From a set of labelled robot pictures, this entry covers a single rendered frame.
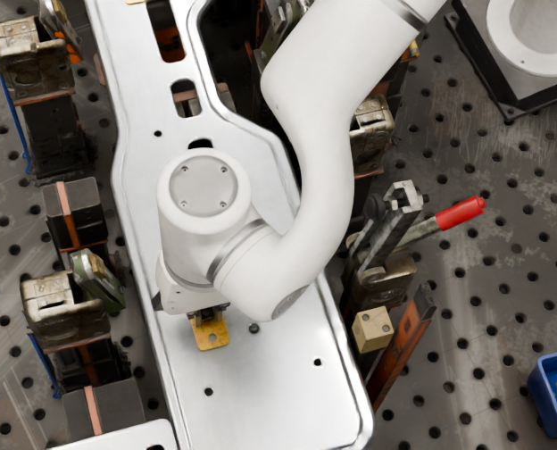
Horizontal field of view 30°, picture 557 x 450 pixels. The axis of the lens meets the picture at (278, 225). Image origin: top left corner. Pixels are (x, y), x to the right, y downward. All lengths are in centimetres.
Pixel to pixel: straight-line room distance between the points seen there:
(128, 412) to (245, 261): 36
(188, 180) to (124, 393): 39
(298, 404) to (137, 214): 30
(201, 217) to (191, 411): 36
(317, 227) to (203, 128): 46
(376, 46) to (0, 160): 90
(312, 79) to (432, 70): 88
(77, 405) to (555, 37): 91
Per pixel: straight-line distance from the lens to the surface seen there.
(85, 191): 132
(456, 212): 117
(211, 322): 123
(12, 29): 139
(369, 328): 118
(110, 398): 124
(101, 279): 118
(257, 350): 123
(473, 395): 157
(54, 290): 122
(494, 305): 162
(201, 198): 91
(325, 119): 91
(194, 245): 94
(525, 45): 173
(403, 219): 109
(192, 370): 122
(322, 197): 90
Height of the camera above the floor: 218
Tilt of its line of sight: 66 degrees down
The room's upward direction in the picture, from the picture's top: 8 degrees clockwise
